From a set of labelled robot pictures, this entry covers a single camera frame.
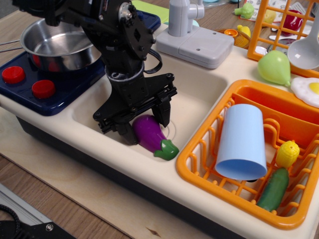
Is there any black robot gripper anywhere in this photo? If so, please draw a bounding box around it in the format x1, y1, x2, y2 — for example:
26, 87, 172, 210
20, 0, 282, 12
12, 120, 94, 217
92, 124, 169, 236
93, 64, 177, 145

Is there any purple toy eggplant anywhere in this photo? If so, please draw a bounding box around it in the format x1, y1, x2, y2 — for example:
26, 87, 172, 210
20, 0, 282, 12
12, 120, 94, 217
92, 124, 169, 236
132, 115, 179, 161

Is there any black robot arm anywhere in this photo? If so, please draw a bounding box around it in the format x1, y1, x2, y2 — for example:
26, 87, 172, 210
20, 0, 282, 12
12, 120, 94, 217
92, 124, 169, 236
13, 0, 176, 145

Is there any stainless steel pan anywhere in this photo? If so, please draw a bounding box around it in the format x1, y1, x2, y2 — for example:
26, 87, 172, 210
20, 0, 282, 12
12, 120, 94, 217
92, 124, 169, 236
0, 18, 103, 73

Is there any cream toy sink unit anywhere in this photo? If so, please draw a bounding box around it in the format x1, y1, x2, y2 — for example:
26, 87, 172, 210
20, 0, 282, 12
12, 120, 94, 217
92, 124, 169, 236
0, 22, 319, 239

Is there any grey toy faucet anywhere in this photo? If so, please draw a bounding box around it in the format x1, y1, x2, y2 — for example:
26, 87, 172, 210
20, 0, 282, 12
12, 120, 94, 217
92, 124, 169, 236
156, 0, 234, 69

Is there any light blue plastic cup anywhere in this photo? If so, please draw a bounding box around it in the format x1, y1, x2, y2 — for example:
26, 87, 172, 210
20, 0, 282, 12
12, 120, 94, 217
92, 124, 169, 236
215, 104, 267, 181

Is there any red stove knob right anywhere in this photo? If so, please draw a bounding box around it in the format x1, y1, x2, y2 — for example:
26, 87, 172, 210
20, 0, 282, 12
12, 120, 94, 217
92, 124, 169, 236
31, 80, 56, 99

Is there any red stove knob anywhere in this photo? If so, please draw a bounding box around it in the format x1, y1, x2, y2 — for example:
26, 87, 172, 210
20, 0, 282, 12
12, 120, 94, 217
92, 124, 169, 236
31, 80, 56, 99
1, 66, 25, 84

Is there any orange dish rack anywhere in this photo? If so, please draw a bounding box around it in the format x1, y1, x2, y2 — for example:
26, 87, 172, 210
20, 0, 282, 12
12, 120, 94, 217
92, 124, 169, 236
176, 80, 319, 238

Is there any dark blue toy stove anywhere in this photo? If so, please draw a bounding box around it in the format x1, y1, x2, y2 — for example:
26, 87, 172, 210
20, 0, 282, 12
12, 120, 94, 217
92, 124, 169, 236
0, 9, 161, 117

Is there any red stove knob left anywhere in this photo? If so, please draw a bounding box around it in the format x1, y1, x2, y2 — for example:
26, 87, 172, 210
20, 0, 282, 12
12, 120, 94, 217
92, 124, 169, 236
1, 66, 25, 84

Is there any green toy pear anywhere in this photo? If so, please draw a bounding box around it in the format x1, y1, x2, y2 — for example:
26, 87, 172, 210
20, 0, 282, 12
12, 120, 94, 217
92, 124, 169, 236
258, 50, 291, 86

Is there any green toy cucumber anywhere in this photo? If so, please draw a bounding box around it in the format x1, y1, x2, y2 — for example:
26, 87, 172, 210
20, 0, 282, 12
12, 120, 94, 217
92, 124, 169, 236
257, 168, 290, 212

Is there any yellow toy corn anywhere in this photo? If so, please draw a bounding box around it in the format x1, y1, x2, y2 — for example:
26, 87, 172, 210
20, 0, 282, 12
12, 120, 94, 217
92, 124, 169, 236
275, 141, 300, 168

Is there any green toy broccoli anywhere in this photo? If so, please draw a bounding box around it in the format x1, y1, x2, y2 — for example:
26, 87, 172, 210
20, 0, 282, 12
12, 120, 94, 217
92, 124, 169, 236
234, 2, 255, 19

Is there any orange upright grid rack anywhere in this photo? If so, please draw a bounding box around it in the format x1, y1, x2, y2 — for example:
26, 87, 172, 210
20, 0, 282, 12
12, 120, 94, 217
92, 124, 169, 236
247, 0, 319, 61

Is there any toy fried egg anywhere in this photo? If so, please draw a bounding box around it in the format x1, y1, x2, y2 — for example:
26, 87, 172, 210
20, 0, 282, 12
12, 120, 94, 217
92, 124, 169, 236
291, 77, 319, 108

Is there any grey plastic ladle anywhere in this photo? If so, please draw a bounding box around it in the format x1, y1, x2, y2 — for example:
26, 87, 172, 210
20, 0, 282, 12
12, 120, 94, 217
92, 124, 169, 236
287, 17, 319, 70

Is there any red toy pepper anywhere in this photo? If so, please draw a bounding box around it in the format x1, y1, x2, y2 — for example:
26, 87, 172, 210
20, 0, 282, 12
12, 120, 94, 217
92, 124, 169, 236
282, 9, 303, 36

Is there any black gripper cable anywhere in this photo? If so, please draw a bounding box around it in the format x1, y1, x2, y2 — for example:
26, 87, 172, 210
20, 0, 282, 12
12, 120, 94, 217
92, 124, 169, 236
144, 48, 163, 74

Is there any black mount plate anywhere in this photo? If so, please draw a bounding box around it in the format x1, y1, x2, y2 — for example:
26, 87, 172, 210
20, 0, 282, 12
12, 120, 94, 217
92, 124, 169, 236
0, 221, 75, 239

